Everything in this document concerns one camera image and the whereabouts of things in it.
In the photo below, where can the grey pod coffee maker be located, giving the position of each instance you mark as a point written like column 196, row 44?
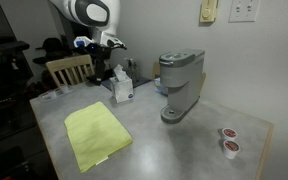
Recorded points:
column 180, row 80

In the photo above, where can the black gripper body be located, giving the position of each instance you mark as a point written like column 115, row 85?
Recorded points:
column 101, row 55

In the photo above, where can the speckled white tissue box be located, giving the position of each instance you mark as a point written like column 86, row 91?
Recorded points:
column 122, row 88

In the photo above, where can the black cap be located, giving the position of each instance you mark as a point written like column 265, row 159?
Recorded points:
column 50, row 44

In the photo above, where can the white coffee pod red lid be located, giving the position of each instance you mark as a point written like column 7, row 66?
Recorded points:
column 231, row 148
column 229, row 133

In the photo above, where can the pale wooden slatted chair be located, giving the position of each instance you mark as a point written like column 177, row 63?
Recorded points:
column 69, row 65

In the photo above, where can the glass utensil holder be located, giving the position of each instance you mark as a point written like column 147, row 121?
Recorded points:
column 132, row 71

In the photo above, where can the dark blue cloth mat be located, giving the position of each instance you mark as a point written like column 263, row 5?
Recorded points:
column 140, row 81

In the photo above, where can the white light switch plate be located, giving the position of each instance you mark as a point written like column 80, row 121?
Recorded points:
column 244, row 10

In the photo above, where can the blue wipes packet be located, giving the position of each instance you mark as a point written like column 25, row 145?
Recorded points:
column 160, row 87

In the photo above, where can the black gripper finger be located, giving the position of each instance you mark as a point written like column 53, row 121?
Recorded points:
column 99, row 76

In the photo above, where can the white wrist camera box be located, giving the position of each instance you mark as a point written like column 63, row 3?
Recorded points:
column 80, row 42

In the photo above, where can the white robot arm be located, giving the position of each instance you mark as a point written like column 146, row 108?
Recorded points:
column 94, row 13

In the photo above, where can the yellow-green microfiber towel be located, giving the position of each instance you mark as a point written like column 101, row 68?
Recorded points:
column 94, row 133

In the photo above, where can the clear plastic tray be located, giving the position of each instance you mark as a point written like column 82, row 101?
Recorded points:
column 55, row 93

